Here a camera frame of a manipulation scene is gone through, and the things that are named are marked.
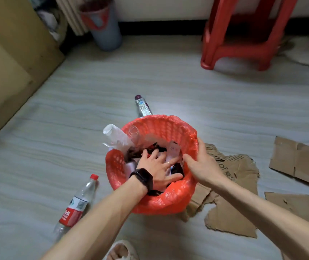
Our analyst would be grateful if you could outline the person's left forearm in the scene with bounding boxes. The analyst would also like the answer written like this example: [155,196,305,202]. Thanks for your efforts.
[40,184,148,260]

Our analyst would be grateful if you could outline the black smartwatch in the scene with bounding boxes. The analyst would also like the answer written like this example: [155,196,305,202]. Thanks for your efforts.
[129,168,154,191]

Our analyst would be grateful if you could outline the clear bottle with purple cap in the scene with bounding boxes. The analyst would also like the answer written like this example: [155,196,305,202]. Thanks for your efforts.
[135,95,153,118]

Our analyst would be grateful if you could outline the white fan base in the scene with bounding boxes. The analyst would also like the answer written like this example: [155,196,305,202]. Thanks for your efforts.
[281,24,309,67]

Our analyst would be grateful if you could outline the clear plastic cup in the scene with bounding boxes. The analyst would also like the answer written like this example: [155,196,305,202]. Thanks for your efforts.
[128,124,142,144]

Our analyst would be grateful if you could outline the dark trash wrappers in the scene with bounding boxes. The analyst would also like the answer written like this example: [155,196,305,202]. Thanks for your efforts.
[127,142,185,196]

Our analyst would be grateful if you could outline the grey bin with red bag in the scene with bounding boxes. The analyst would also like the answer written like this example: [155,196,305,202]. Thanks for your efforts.
[79,0,122,51]

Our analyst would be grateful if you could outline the red bag-lined lattice trash bin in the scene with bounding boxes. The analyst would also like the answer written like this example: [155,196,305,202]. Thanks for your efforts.
[105,115,199,216]

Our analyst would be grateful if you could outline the heap of bags and cloths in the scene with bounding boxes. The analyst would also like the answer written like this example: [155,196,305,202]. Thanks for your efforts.
[26,0,69,44]

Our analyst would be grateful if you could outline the person's foot in white slipper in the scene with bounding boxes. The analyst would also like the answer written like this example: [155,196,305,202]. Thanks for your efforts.
[103,240,139,260]

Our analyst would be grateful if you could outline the red plastic stool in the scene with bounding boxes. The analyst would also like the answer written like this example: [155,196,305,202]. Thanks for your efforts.
[200,0,299,71]

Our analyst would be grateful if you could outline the white paper tag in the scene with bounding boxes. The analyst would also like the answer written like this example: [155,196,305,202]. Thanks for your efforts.
[167,141,181,161]

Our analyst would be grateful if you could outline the flat brown cardboard sheet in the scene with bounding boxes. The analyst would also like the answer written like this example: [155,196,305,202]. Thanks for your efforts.
[265,192,309,260]

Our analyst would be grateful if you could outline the clear bottle with red label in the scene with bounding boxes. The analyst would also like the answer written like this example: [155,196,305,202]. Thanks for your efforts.
[52,173,99,242]

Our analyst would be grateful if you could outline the person's right forearm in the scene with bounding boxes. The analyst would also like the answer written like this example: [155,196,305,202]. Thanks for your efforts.
[211,174,309,260]

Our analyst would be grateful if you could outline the person's left hand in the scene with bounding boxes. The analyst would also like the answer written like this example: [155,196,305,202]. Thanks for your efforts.
[137,149,184,191]

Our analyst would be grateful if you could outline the person's right hand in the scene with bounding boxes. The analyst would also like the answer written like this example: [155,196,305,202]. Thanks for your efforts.
[183,136,227,189]

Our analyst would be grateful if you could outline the torn brown cardboard piece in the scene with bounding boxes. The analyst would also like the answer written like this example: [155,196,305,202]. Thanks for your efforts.
[181,143,260,239]

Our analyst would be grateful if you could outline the white radiator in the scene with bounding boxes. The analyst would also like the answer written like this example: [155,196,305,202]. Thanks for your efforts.
[54,0,90,36]

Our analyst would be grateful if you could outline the creased brown cardboard sheet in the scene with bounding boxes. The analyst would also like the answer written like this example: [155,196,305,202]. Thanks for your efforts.
[268,136,309,191]

